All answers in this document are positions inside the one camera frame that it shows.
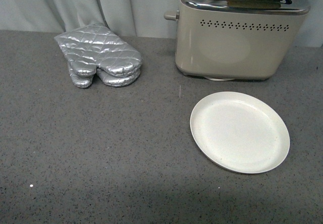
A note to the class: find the grey curtain backdrop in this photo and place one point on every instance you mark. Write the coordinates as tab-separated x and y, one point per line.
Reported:
143	18

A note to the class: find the lower silver quilted oven mitt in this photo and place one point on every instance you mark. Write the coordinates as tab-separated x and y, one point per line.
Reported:
109	80

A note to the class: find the white round plate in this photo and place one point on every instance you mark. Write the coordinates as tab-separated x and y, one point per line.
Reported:
239	132

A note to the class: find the silver quilted oven mitt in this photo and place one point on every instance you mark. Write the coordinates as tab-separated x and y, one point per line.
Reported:
109	80
94	47

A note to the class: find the upper silver quilted oven mitt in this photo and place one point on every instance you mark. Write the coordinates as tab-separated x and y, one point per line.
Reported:
94	47

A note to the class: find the beige two-slot toaster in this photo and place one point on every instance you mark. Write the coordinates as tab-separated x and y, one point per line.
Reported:
235	39

